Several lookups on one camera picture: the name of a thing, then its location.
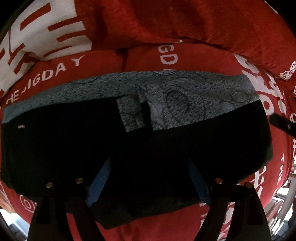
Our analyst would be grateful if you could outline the black grey patterned pants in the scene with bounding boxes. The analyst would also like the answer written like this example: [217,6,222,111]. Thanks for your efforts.
[0,71,275,230]

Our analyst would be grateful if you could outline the red printed duvet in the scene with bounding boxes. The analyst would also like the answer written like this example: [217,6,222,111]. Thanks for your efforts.
[0,0,296,81]

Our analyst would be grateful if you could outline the red printed bedsheet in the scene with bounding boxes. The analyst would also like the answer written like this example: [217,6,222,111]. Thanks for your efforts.
[0,43,296,241]

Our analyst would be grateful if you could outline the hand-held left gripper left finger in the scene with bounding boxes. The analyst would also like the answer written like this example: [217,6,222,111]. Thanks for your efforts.
[29,158,112,241]

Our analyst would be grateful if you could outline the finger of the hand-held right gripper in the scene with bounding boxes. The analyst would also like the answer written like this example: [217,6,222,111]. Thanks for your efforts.
[269,113,296,138]

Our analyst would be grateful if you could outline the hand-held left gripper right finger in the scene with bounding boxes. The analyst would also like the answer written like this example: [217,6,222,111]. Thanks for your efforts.
[187,160,271,241]

